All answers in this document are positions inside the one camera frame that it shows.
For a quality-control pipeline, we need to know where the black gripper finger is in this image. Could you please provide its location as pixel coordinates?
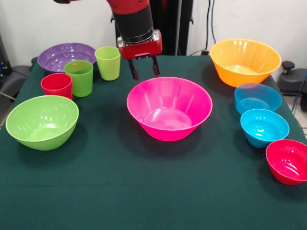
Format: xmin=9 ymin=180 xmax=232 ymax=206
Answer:
xmin=128 ymin=58 xmax=140 ymax=80
xmin=151 ymin=55 xmax=161 ymax=77

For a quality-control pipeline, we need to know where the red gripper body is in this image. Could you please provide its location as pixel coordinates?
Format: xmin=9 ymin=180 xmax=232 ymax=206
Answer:
xmin=116 ymin=29 xmax=164 ymax=60

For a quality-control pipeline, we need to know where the pink bowl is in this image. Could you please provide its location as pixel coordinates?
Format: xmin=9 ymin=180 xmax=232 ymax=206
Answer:
xmin=126 ymin=76 xmax=213 ymax=142

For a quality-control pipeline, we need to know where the red cup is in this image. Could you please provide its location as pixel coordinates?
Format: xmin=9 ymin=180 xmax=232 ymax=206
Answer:
xmin=40 ymin=73 xmax=73 ymax=101

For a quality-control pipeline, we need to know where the light green cup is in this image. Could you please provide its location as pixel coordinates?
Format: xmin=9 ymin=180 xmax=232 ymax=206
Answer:
xmin=94 ymin=46 xmax=121 ymax=81

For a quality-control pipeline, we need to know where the dark green cup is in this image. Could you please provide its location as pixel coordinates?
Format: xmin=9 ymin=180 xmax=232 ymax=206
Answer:
xmin=64 ymin=60 xmax=94 ymax=98

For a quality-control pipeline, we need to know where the purple bowl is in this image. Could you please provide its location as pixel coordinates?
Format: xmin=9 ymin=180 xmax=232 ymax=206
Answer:
xmin=37 ymin=42 xmax=97 ymax=74

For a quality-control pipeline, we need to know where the orange bowl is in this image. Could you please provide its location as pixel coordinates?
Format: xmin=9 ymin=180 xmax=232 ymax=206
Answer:
xmin=210 ymin=38 xmax=283 ymax=88

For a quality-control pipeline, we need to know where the translucent blue bowl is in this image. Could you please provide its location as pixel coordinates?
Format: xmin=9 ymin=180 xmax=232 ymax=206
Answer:
xmin=234 ymin=83 xmax=283 ymax=115

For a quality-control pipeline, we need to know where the green bowl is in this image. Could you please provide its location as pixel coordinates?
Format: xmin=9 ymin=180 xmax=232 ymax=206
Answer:
xmin=5 ymin=95 xmax=80 ymax=151

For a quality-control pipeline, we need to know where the dark green table cloth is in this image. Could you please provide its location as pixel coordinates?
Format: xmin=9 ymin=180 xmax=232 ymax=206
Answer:
xmin=0 ymin=55 xmax=307 ymax=230

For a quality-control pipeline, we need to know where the turquoise bowl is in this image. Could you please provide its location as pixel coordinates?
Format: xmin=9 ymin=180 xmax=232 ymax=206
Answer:
xmin=240 ymin=108 xmax=290 ymax=149

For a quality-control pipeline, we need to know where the red bowl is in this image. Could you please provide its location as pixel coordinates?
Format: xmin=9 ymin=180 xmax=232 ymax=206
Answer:
xmin=265 ymin=139 xmax=307 ymax=185

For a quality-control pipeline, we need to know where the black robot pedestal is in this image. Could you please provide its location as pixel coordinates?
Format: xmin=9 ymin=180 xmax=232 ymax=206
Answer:
xmin=110 ymin=0 xmax=194 ymax=56

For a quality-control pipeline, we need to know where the black wall cable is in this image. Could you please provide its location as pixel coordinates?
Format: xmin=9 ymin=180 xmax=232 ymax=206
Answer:
xmin=206 ymin=0 xmax=216 ymax=46

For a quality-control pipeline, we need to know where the dark grey pedestal leg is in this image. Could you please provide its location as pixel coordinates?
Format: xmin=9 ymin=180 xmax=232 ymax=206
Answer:
xmin=278 ymin=61 xmax=307 ymax=96
xmin=0 ymin=65 xmax=31 ymax=101

